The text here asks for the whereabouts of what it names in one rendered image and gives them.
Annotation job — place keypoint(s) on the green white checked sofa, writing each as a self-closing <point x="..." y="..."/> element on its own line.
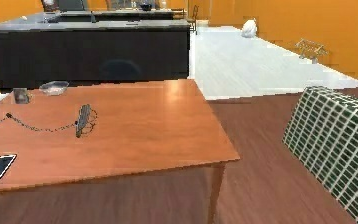
<point x="333" y="143"/>

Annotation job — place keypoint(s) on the white bag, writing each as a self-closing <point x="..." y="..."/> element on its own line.
<point x="249" y="28"/>

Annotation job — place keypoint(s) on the grey glass cup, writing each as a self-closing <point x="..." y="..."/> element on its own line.
<point x="21" y="96"/>

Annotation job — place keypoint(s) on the tan wooden rack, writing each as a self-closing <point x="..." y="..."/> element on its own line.
<point x="311" y="48"/>

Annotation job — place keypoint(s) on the brown wooden table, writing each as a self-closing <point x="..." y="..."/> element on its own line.
<point x="147" y="133"/>

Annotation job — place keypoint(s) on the black kitchen counter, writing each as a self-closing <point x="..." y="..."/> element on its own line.
<point x="87" y="53"/>

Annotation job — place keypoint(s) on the grey glass bowl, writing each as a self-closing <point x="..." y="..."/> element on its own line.
<point x="54" y="88"/>

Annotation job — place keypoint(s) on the white framed black smartphone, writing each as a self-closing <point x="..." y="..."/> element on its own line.
<point x="0" y="166"/>

